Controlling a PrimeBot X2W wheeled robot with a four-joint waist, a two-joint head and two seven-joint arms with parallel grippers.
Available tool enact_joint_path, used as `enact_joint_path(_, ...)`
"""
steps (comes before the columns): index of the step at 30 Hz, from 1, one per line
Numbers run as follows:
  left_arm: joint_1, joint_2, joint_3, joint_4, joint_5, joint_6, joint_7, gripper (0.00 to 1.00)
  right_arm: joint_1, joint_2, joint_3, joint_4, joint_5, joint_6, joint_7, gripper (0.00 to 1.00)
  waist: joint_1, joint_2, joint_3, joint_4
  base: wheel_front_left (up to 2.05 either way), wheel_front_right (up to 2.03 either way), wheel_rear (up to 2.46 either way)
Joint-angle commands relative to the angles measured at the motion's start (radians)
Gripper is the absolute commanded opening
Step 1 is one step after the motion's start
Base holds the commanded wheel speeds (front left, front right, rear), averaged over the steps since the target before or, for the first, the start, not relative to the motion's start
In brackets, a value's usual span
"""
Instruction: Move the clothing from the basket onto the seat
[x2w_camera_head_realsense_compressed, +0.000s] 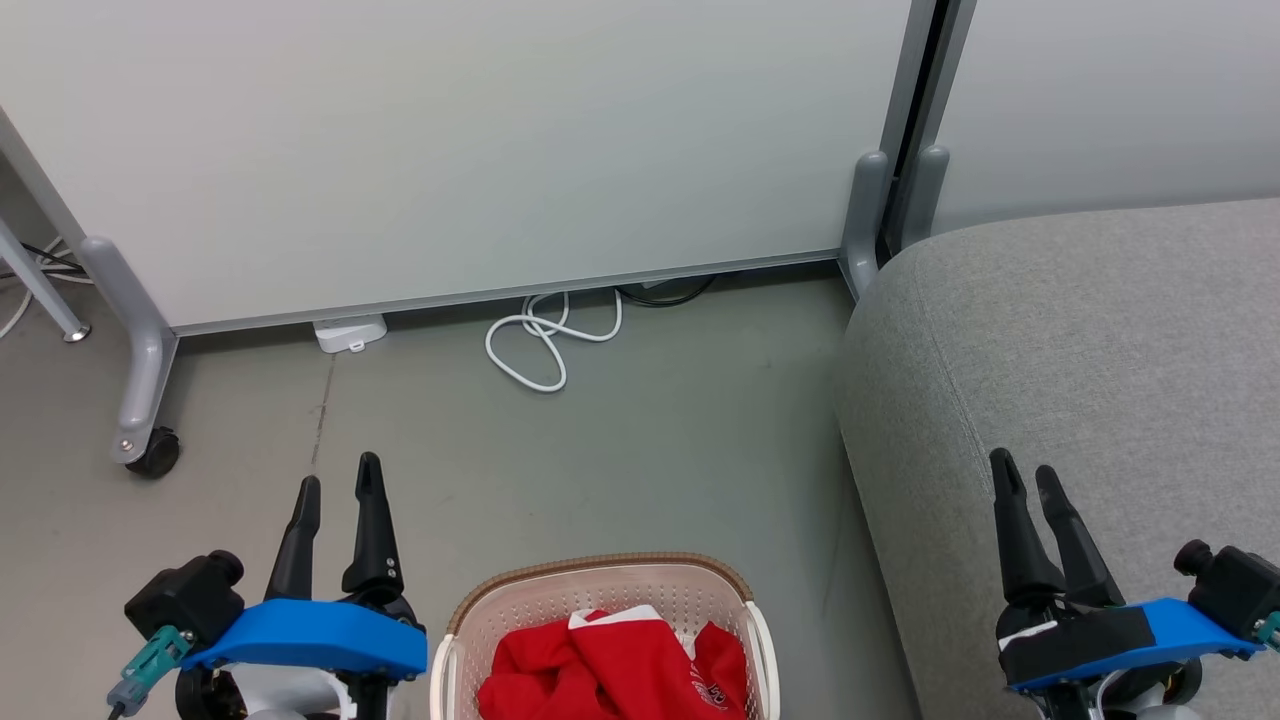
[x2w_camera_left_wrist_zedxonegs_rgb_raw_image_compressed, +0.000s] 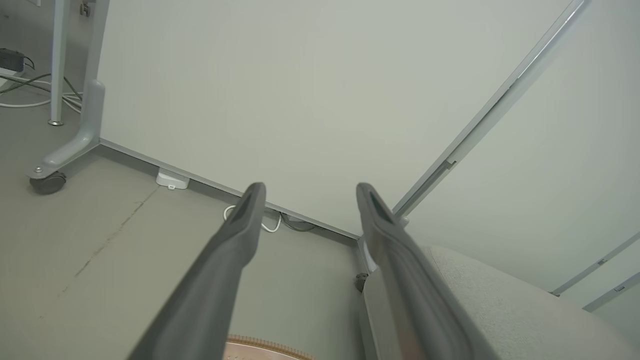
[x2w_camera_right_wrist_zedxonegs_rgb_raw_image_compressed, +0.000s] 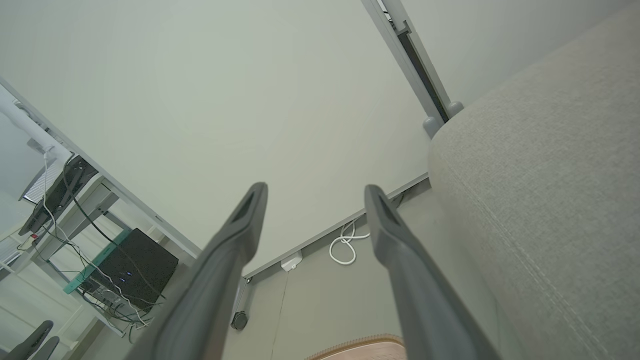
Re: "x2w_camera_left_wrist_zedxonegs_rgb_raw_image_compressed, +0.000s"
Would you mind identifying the cream perforated laundry basket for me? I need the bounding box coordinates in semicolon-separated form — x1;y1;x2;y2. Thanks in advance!
222;335;316;360

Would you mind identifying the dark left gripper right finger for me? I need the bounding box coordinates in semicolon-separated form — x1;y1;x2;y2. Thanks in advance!
355;182;501;360

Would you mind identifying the grey partition foot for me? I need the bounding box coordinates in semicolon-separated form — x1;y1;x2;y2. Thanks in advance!
26;79;107;181
357;236;377;275

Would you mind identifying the black power brick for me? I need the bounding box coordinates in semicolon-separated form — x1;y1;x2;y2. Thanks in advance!
0;48;26;72

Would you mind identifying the black floor cable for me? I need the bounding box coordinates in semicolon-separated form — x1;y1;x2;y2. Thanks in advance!
280;212;317;233

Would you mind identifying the white power adapter box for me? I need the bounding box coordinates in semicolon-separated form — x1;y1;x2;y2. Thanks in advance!
155;168;191;191

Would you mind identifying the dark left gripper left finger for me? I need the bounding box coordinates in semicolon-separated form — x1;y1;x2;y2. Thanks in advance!
127;182;267;360

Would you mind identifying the white cable bundle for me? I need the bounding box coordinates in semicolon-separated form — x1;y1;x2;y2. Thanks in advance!
0;72;83;112

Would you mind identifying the grey fabric sofa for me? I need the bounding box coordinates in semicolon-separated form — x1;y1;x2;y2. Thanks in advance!
359;244;640;360

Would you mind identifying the white partition panel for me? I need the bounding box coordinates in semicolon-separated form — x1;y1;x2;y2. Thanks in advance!
397;0;640;313
85;0;588;241

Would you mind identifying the grey metal table leg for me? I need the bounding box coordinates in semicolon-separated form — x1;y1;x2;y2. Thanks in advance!
48;0;71;127

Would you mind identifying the white coiled cable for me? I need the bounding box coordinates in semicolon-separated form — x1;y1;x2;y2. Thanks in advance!
223;204;282;234

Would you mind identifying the thin dark cable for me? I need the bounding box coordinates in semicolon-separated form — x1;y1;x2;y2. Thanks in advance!
0;73;83;101

